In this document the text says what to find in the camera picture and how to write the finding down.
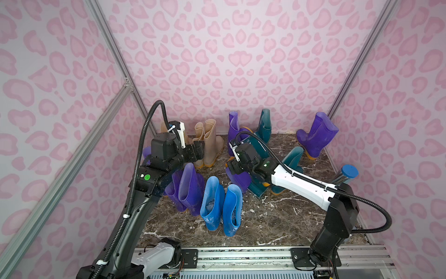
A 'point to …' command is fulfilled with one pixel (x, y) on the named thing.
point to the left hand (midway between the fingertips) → (197, 142)
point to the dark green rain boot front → (258, 188)
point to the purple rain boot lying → (233, 129)
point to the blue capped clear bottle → (347, 172)
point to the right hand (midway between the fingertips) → (236, 158)
